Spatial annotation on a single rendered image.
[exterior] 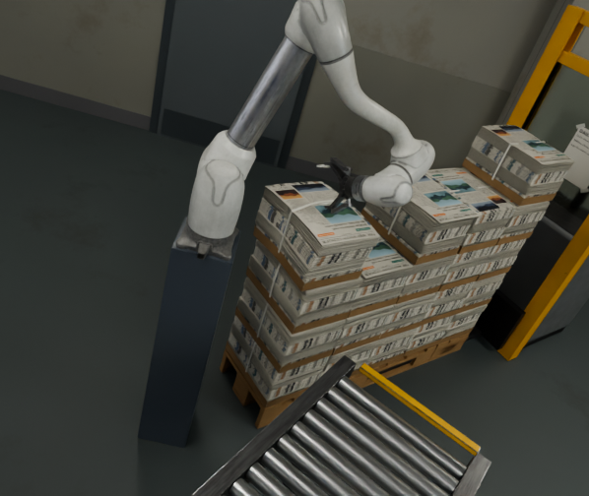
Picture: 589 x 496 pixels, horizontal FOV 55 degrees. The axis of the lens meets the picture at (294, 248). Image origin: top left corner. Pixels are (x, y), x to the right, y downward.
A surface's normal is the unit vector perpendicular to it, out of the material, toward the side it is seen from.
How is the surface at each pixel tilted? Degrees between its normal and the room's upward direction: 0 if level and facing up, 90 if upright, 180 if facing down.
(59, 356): 0
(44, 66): 90
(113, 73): 90
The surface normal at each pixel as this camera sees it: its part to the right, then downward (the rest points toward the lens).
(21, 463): 0.26, -0.79
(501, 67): -0.07, 0.56
